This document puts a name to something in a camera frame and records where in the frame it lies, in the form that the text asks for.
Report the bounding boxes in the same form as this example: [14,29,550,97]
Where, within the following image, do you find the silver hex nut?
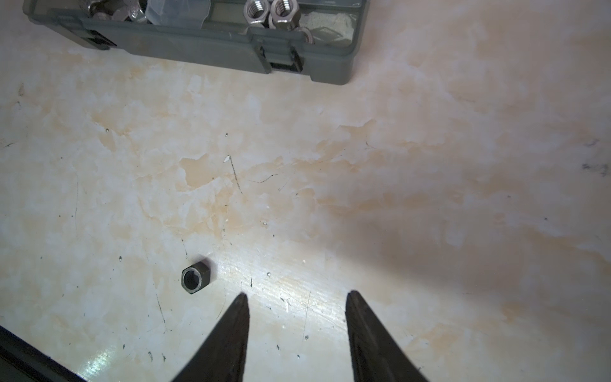
[243,0,270,28]

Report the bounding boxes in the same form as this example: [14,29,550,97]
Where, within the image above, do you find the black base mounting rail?
[1,327,84,382]

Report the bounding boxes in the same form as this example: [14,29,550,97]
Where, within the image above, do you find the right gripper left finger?
[174,293,250,382]

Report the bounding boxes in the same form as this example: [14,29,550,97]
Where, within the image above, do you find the black hex nut small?
[181,261,211,294]

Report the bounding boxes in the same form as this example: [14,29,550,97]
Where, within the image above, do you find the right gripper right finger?
[345,291,426,382]

